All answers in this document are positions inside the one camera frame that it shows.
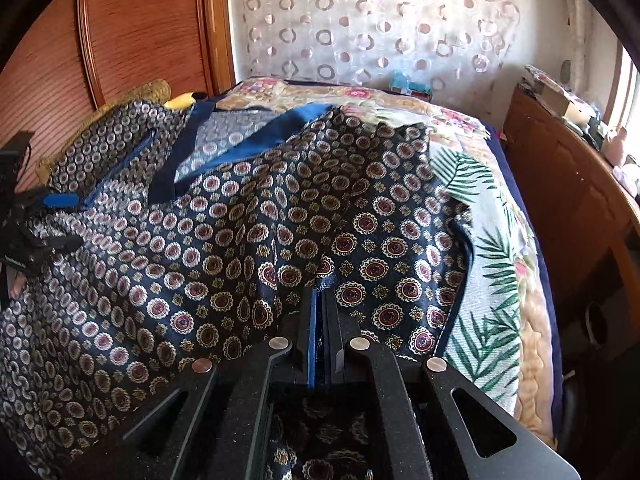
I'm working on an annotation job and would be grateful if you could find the floral quilt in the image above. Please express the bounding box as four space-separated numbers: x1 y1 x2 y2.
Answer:
215 77 561 450

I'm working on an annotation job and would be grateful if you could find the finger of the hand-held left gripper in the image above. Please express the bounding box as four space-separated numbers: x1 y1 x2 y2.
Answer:
19 186 81 222
14 229 84 269

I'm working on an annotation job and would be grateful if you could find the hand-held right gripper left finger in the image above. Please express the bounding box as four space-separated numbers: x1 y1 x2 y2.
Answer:
65 287 318 480

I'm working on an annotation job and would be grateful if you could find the white circle patterned curtain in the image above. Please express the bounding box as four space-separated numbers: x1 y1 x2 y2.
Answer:
227 0 522 97

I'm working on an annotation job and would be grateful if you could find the yellow plush toy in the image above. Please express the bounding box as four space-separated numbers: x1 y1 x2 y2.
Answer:
164 91 209 110
34 79 172 182

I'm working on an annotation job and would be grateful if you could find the cardboard box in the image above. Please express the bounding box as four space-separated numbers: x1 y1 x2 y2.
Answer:
536 80 582 117

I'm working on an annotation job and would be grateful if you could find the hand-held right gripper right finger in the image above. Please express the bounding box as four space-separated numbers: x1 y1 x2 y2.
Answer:
322 290 581 480

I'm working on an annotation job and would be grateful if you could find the teal tissue box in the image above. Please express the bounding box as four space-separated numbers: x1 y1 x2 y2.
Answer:
389 71 432 99

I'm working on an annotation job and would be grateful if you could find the navy medallion patterned garment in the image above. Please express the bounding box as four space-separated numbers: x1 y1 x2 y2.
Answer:
0 97 476 480

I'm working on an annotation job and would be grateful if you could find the window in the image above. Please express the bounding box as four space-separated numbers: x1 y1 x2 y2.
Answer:
604 42 640 137

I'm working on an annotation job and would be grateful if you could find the wooden desk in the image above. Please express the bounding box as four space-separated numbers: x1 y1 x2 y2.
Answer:
501 85 640 363

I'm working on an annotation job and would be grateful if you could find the navy bed sheet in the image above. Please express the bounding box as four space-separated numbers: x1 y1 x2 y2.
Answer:
486 124 567 378

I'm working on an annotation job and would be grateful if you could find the patterned box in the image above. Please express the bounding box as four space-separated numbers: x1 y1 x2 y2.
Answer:
521 64 557 92

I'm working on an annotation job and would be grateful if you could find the wooden headboard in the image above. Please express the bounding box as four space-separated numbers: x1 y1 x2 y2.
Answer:
0 0 237 196

